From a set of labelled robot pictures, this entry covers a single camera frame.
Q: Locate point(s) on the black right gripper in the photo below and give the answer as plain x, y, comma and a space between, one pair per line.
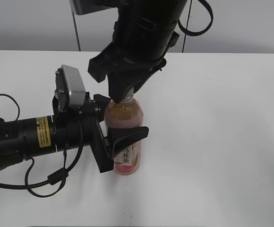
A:
135, 46

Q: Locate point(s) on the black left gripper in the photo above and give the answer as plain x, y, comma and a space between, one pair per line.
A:
78, 127

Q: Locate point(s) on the white bottle cap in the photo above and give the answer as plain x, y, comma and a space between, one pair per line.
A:
129, 94

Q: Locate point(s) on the peach tea plastic bottle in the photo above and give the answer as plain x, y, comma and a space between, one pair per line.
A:
123, 117

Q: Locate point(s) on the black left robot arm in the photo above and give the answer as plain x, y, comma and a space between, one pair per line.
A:
26, 138

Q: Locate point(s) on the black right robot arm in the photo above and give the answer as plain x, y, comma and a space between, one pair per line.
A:
154, 11

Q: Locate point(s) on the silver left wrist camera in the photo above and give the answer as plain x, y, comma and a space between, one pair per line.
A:
70, 90

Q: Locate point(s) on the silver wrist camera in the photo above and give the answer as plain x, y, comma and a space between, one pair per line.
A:
83, 7
70, 90

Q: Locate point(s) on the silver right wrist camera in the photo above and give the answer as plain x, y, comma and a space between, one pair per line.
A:
83, 7

